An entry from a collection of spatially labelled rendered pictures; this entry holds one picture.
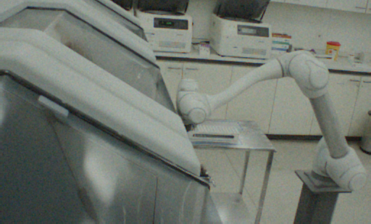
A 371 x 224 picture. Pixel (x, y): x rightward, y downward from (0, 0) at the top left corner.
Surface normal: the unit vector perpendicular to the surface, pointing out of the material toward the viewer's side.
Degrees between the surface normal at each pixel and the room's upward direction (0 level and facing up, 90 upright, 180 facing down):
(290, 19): 90
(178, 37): 90
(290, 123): 90
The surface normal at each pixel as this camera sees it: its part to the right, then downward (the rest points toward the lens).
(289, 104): 0.16, 0.32
